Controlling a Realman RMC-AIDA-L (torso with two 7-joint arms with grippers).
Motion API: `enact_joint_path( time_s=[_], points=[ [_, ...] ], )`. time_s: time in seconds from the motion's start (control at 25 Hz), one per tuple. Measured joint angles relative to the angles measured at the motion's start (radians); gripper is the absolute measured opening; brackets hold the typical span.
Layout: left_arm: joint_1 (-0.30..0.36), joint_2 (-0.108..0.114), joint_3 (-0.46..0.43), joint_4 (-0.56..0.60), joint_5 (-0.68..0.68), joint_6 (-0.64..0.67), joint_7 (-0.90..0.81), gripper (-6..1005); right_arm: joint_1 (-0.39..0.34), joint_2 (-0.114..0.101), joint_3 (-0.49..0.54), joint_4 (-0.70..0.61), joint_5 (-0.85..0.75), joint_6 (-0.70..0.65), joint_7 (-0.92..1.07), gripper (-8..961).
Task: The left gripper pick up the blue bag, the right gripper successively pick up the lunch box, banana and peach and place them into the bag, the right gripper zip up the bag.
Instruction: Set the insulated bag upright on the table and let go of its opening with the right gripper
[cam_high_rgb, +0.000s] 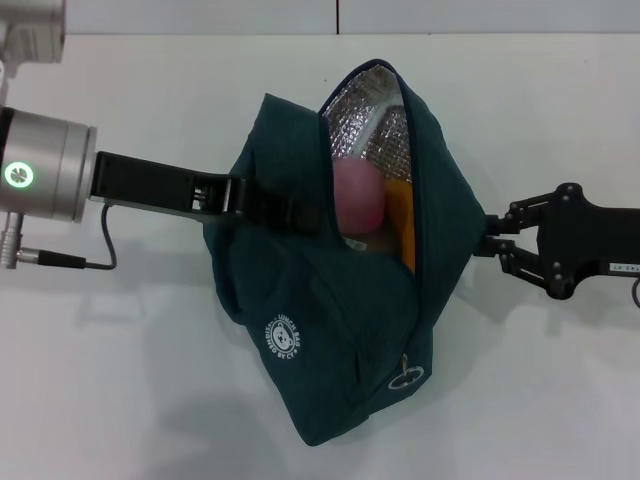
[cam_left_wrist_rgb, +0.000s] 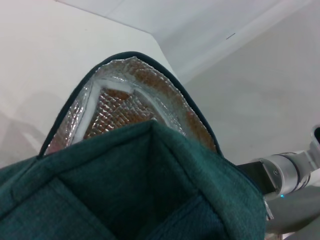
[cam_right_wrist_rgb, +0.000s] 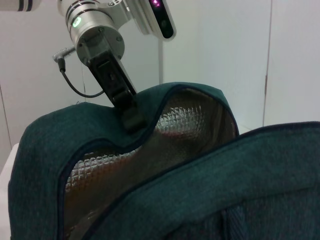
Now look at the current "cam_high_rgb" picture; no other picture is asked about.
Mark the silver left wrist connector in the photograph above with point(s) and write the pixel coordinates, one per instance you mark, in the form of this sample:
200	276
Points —
9	240

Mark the grey left wrist camera bracket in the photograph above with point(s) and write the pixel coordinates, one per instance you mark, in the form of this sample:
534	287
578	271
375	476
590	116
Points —
165	212

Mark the dark teal insulated lunch bag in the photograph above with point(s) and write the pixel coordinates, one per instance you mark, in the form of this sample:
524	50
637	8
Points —
350	325

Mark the yellow banana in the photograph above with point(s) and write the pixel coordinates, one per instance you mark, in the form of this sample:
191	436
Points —
400	220

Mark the pink peach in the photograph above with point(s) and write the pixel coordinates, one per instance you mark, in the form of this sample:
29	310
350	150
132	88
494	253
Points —
357	200

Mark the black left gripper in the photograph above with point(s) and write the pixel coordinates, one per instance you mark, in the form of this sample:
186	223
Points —
145	180

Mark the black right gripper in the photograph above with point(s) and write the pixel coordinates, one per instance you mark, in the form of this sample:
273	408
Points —
585	240

